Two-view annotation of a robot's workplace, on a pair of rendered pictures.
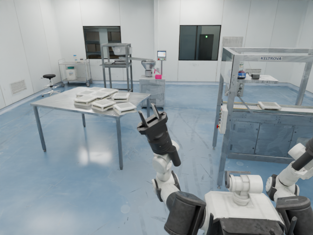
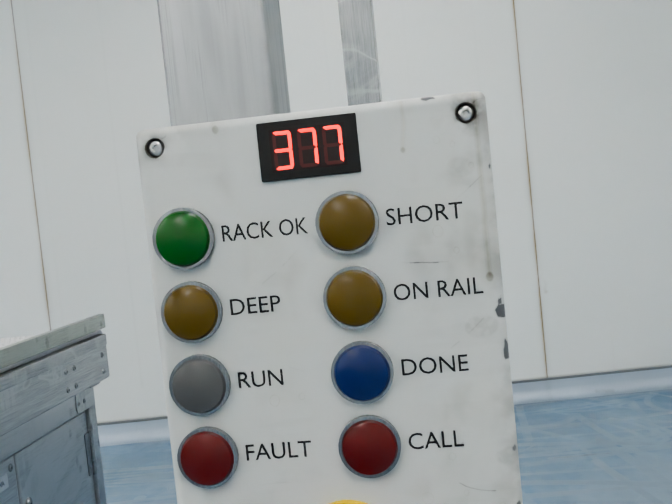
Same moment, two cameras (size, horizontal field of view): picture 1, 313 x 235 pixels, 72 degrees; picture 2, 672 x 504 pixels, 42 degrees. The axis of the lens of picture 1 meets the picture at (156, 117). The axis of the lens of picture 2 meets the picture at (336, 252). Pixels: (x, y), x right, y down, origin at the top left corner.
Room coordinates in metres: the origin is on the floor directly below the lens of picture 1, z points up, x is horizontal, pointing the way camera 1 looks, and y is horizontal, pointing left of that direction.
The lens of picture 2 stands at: (2.14, -0.27, 1.03)
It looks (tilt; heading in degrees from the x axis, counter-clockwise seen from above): 3 degrees down; 267
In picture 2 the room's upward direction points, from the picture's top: 6 degrees counter-clockwise
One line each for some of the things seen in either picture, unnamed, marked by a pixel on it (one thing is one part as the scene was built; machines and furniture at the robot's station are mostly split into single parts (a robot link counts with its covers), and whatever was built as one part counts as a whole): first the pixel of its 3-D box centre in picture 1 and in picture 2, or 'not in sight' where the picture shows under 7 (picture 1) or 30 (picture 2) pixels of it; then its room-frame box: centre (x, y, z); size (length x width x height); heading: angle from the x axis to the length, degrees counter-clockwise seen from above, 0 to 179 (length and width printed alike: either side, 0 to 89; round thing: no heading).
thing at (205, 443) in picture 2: not in sight; (206, 458); (2.19, -0.69, 0.91); 0.03 x 0.01 x 0.03; 170
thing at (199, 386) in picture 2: not in sight; (198, 385); (2.19, -0.69, 0.95); 0.03 x 0.01 x 0.03; 170
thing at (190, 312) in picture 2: not in sight; (190, 312); (2.19, -0.69, 0.98); 0.03 x 0.01 x 0.03; 170
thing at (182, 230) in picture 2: not in sight; (182, 238); (2.19, -0.69, 1.02); 0.03 x 0.01 x 0.03; 170
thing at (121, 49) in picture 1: (126, 72); not in sight; (5.90, 0.82, 0.75); 1.43 x 1.06 x 1.50; 87
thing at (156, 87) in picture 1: (153, 91); not in sight; (5.33, 0.09, 0.38); 0.63 x 0.57 x 0.76; 87
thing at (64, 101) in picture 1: (94, 99); not in sight; (3.28, 0.99, 0.81); 1.50 x 1.10 x 0.04; 70
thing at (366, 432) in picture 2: not in sight; (369, 447); (2.11, -0.68, 0.91); 0.03 x 0.01 x 0.03; 170
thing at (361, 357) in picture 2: not in sight; (361, 373); (2.11, -0.68, 0.95); 0.03 x 0.01 x 0.03; 170
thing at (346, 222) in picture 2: not in sight; (346, 222); (2.11, -0.68, 1.02); 0.03 x 0.01 x 0.03; 170
